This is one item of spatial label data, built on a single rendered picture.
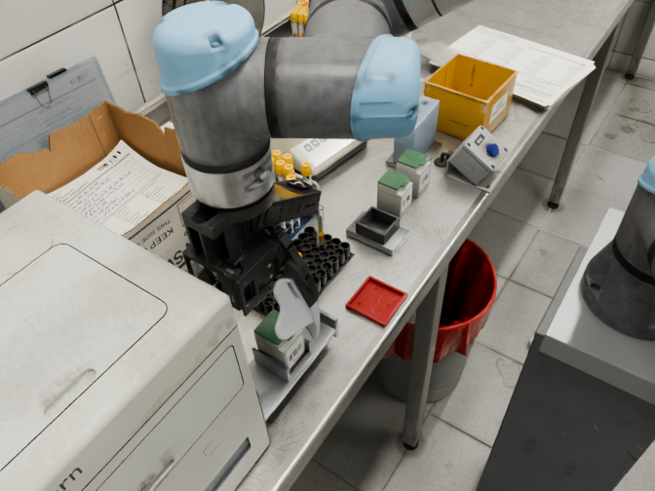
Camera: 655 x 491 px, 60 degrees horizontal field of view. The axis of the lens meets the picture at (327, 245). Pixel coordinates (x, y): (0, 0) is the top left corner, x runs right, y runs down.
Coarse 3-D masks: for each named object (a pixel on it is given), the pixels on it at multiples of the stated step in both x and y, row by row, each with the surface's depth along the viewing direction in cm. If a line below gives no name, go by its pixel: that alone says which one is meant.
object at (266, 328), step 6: (270, 312) 72; (276, 312) 72; (270, 318) 71; (276, 318) 71; (258, 324) 70; (264, 324) 70; (270, 324) 70; (258, 330) 70; (264, 330) 70; (270, 330) 70; (264, 336) 69; (270, 336) 69; (276, 336) 69; (276, 342) 69
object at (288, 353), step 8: (256, 336) 70; (296, 336) 70; (256, 344) 72; (264, 344) 70; (272, 344) 69; (280, 344) 69; (288, 344) 70; (296, 344) 71; (304, 344) 73; (264, 352) 72; (272, 352) 71; (280, 352) 69; (288, 352) 70; (296, 352) 72; (304, 352) 74; (280, 360) 71; (288, 360) 71; (296, 360) 73
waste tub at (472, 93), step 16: (448, 64) 114; (464, 64) 116; (480, 64) 114; (496, 64) 112; (432, 80) 111; (448, 80) 117; (464, 80) 118; (480, 80) 116; (496, 80) 114; (512, 80) 110; (432, 96) 110; (448, 96) 108; (464, 96) 105; (480, 96) 118; (496, 96) 106; (448, 112) 110; (464, 112) 108; (480, 112) 105; (496, 112) 110; (448, 128) 112; (464, 128) 110
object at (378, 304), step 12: (360, 288) 86; (372, 288) 87; (384, 288) 87; (396, 288) 86; (360, 300) 86; (372, 300) 85; (384, 300) 85; (396, 300) 85; (360, 312) 83; (372, 312) 84; (384, 312) 84; (396, 312) 84; (384, 324) 82
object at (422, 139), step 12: (420, 96) 105; (420, 108) 103; (432, 108) 102; (420, 120) 100; (432, 120) 104; (420, 132) 102; (432, 132) 107; (396, 144) 103; (408, 144) 102; (420, 144) 104; (432, 144) 110; (396, 156) 105; (432, 156) 107
